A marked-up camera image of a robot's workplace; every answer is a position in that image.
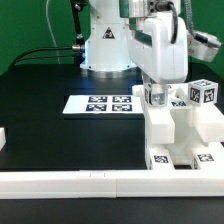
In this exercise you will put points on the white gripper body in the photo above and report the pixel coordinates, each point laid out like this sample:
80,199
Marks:
152,51

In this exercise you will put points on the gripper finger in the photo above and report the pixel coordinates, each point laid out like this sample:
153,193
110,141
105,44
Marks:
159,94

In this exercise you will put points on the white chair back assembly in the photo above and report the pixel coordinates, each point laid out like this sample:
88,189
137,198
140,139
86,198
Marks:
173,100

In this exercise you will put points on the white chair seat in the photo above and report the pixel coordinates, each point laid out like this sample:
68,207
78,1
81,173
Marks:
208,124

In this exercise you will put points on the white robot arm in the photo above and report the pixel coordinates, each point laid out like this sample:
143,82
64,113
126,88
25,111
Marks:
118,35

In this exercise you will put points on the white marker sheet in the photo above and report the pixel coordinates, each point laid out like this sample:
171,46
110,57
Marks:
103,104

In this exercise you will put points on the white front fence bar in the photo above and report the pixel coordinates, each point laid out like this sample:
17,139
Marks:
110,184

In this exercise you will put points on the white fence bar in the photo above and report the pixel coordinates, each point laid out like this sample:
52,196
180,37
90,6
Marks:
2,138
110,184

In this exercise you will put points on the white left fence bar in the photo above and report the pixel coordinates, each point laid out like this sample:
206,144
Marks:
2,138

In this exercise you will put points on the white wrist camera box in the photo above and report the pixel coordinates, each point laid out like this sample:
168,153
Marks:
205,51

